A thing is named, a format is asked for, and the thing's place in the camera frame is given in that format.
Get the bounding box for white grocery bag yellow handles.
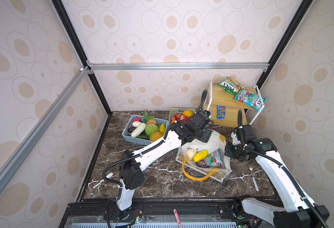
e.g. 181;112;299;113
176;131;232;183

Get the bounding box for red apple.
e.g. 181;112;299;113
180;115;188;123

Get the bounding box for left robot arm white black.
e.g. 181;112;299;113
102;89;213;211

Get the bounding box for green cucumber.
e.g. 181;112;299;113
137;134;150;140

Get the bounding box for red strawberry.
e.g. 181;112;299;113
174;113;181;121

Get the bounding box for left diagonal aluminium bar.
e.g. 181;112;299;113
0;66;90;195

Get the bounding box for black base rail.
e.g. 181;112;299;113
59;197;258;228

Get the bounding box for white plastic spoon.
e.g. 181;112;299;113
93;173;113;189

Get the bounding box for orange mango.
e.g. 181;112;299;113
150;132;163;142

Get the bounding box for green cabbage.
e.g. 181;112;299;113
145;123;159;136

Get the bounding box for blue m&m packet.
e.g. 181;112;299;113
216;105;226;119

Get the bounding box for silver fork white handle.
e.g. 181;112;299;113
248;164;259;192

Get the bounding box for green plastic basket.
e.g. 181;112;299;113
169;107;196;123

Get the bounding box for small wooden side table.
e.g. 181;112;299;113
204;81;265;127

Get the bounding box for teal red candy bag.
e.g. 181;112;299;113
235;88;266;111

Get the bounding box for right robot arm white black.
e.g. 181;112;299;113
225;111;329;228

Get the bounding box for orange fruit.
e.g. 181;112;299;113
183;109;193;117

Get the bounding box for green leaf vegetable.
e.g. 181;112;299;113
143;111;154;123

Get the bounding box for blue plastic basket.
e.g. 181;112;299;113
121;114;169;146

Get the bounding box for horizontal aluminium bar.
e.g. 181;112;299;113
89;62;270;71

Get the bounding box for white radish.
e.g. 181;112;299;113
131;122;147;137

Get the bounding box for cream garlic bulb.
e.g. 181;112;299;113
185;148;197;161

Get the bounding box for long yellow fruit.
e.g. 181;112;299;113
193;150;209;162

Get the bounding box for yellow corn cob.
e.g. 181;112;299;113
159;123;166;135

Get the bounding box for green candy bag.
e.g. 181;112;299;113
218;77;244;96

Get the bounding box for brown potato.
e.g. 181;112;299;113
146;118;157;125

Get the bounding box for purple m&m packet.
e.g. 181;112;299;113
196;159;210;168

